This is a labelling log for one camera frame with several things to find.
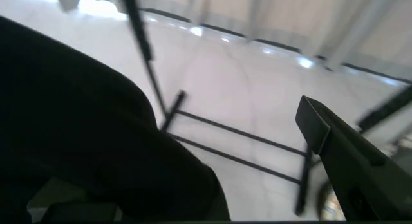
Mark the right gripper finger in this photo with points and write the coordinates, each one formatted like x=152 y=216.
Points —
x=363 y=172

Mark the black garment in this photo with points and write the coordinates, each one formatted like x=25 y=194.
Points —
x=80 y=130

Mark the black clothes rack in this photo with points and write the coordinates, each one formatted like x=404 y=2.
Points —
x=238 y=132

